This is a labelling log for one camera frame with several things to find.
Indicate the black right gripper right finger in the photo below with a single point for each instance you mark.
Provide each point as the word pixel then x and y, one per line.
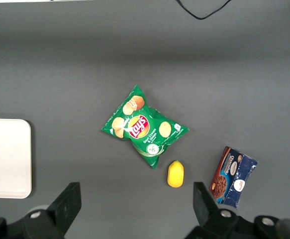
pixel 207 211

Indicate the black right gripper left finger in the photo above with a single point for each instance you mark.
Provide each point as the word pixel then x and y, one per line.
pixel 65 206

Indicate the blue chocolate cookie box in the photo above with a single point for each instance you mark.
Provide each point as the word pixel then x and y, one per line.
pixel 234 179

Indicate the white rectangular plastic tray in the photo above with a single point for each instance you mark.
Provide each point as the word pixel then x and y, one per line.
pixel 8 159

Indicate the yellow lemon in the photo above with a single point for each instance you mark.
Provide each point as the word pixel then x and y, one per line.
pixel 175 175

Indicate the green Lays chips bag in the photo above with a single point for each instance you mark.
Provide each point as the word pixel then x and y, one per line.
pixel 144 129

